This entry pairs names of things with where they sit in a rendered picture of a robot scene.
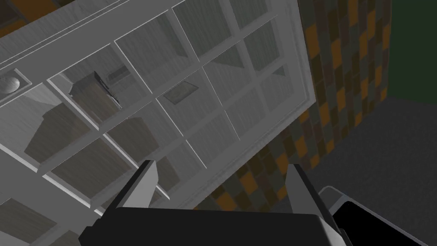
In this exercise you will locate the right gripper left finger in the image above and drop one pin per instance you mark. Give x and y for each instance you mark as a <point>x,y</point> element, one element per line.
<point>141,189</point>

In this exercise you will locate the grey round door knob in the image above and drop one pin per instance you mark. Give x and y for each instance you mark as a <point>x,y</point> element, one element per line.
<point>8,84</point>

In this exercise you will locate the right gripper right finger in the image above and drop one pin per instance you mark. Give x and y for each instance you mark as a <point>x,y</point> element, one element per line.
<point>302,194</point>

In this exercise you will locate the white glazed door leaf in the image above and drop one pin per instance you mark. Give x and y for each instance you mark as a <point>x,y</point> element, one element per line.
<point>191,102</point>

